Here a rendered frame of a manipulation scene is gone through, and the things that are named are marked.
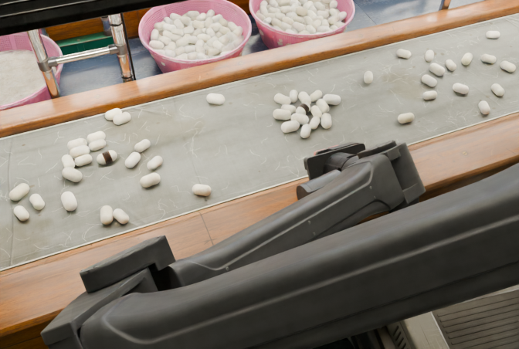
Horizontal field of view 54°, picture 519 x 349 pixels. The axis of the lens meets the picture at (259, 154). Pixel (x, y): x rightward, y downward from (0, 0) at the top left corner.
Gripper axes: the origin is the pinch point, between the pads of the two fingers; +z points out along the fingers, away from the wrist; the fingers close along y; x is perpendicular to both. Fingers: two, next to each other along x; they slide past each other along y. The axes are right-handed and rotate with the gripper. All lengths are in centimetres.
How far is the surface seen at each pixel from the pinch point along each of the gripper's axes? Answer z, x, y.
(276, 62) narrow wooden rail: 28.2, -18.2, -7.9
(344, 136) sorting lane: 11.9, -1.1, -12.8
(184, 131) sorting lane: 22.1, -8.7, 16.8
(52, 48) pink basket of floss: 48, -32, 38
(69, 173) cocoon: 17.6, -6.7, 39.4
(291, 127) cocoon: 14.5, -5.1, -2.9
